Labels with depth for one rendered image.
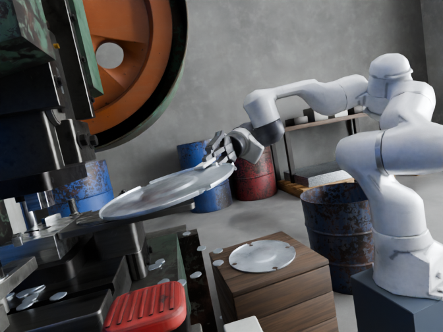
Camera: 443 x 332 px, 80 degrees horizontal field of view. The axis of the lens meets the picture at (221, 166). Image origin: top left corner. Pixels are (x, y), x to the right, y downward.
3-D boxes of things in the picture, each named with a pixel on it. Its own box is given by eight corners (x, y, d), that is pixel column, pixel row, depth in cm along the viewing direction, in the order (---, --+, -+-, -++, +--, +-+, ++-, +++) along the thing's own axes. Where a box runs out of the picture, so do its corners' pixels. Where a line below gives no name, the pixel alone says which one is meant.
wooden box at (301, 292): (291, 292, 143) (281, 230, 140) (341, 340, 107) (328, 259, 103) (221, 317, 134) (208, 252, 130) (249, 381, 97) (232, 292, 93)
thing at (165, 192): (124, 232, 37) (122, 227, 37) (88, 211, 61) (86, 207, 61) (262, 163, 54) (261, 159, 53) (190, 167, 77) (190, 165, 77)
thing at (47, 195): (57, 203, 55) (53, 185, 55) (46, 208, 50) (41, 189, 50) (40, 206, 55) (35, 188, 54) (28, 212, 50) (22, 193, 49)
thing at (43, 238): (87, 232, 61) (82, 213, 61) (60, 259, 47) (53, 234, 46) (45, 241, 60) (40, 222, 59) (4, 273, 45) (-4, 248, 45)
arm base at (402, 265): (413, 249, 81) (408, 205, 79) (490, 277, 63) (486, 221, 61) (354, 273, 75) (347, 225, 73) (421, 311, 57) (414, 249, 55)
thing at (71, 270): (104, 238, 65) (101, 225, 64) (74, 278, 45) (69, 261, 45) (33, 254, 62) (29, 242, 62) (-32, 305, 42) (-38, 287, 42)
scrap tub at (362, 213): (358, 250, 173) (349, 178, 168) (416, 283, 132) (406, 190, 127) (299, 267, 167) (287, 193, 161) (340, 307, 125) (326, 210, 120)
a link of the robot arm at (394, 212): (354, 214, 80) (344, 132, 77) (432, 222, 65) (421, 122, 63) (337, 227, 73) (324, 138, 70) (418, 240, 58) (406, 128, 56)
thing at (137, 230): (200, 241, 66) (190, 188, 64) (207, 266, 52) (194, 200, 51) (95, 267, 62) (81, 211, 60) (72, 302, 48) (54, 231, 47)
